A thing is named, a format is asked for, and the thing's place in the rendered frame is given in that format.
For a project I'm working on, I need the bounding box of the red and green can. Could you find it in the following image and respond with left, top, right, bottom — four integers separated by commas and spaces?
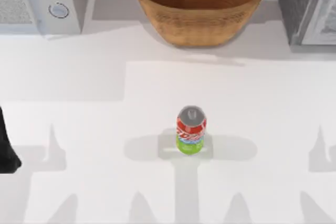
175, 105, 208, 156

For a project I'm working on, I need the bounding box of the brown woven basket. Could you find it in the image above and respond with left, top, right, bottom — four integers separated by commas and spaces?
134, 0, 267, 48

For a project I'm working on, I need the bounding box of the smaller microwave knob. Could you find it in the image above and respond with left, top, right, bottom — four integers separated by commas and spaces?
48, 2, 70, 19

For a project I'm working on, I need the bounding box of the pale microwave oven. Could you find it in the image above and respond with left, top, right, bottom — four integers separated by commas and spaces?
0, 0, 92, 36

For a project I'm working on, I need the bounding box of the grey cabinet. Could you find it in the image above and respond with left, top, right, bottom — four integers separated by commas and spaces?
272, 0, 336, 47

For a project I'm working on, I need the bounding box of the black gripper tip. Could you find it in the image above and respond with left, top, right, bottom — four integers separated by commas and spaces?
0, 106, 23, 174

